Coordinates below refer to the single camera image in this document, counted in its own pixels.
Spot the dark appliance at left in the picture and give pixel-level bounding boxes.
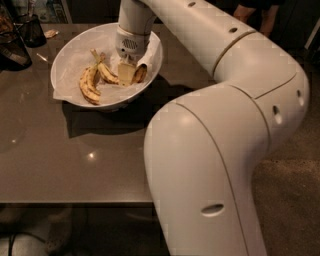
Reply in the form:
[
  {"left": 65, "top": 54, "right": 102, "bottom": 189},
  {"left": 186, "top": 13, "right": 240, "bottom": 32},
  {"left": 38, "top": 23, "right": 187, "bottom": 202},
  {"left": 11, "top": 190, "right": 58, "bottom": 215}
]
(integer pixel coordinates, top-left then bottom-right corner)
[{"left": 0, "top": 0, "right": 32, "bottom": 71}]

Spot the black mesh pen cup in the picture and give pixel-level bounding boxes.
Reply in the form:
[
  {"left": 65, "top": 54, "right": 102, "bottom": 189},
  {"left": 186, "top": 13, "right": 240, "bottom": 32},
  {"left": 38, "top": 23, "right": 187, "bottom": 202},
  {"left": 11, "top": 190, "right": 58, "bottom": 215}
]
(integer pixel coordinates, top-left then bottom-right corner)
[{"left": 15, "top": 14, "right": 46, "bottom": 48}]

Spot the small wrapper on table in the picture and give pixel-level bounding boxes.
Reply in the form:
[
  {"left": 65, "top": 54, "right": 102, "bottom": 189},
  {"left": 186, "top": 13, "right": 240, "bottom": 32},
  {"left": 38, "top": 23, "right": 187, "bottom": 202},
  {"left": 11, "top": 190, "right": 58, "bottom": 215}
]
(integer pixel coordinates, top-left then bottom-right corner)
[{"left": 44, "top": 29, "right": 59, "bottom": 39}]

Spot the person in shorts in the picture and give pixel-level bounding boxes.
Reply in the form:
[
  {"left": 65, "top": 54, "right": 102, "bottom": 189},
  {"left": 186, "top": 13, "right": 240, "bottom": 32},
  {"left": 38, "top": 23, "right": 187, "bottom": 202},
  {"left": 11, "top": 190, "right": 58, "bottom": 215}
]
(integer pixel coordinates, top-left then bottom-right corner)
[{"left": 233, "top": 0, "right": 284, "bottom": 38}]

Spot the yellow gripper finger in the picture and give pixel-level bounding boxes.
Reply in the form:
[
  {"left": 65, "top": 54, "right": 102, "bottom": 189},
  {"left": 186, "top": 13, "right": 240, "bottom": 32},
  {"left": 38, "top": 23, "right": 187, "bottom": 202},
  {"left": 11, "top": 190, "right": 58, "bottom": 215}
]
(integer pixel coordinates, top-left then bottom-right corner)
[{"left": 118, "top": 62, "right": 136, "bottom": 86}]

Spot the white bowl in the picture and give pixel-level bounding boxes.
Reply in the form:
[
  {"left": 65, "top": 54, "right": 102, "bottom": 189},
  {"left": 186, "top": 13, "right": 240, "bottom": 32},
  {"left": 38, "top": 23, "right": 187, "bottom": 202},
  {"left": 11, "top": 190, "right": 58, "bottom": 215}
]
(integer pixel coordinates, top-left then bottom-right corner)
[{"left": 50, "top": 21, "right": 164, "bottom": 112}]

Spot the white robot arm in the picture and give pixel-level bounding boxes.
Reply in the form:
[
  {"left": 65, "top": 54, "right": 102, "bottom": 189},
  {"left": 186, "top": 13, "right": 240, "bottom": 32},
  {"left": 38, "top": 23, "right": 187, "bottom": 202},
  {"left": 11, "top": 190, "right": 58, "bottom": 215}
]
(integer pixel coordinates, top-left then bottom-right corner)
[{"left": 116, "top": 0, "right": 309, "bottom": 256}]

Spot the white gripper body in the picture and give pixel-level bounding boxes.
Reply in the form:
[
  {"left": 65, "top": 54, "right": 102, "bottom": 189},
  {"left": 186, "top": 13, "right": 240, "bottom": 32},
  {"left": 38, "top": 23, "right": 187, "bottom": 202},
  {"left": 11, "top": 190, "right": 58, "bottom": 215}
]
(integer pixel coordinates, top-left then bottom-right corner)
[{"left": 115, "top": 26, "right": 150, "bottom": 63}]

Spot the white paper liner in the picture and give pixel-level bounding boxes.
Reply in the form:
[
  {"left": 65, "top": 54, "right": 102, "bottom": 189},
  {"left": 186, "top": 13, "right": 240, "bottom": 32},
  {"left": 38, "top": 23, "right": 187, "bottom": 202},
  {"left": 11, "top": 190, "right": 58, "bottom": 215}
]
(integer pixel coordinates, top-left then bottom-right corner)
[{"left": 52, "top": 24, "right": 160, "bottom": 105}]

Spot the small shiny utensil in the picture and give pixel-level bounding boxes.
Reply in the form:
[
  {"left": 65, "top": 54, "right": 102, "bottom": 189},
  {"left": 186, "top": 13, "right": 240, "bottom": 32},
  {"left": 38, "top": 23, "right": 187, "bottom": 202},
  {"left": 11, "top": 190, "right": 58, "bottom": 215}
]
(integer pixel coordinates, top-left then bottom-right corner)
[{"left": 36, "top": 53, "right": 49, "bottom": 63}]

